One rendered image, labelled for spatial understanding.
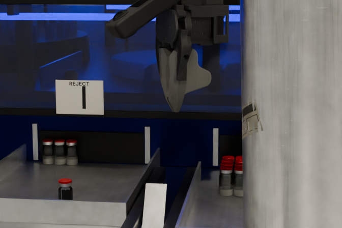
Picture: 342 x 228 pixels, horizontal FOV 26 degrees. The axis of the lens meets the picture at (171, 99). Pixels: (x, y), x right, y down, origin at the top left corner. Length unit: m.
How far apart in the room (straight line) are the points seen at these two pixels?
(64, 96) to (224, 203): 0.35
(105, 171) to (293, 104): 0.87
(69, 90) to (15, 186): 0.19
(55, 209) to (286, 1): 0.65
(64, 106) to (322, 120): 0.85
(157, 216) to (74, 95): 0.35
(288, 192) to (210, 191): 0.72
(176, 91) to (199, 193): 0.24
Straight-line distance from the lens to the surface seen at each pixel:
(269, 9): 0.51
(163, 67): 1.05
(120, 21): 0.98
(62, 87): 1.31
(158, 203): 1.05
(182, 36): 0.99
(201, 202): 1.16
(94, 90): 1.29
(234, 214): 1.11
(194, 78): 1.03
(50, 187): 1.26
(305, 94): 0.50
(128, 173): 1.33
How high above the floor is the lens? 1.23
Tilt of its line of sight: 10 degrees down
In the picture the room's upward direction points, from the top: straight up
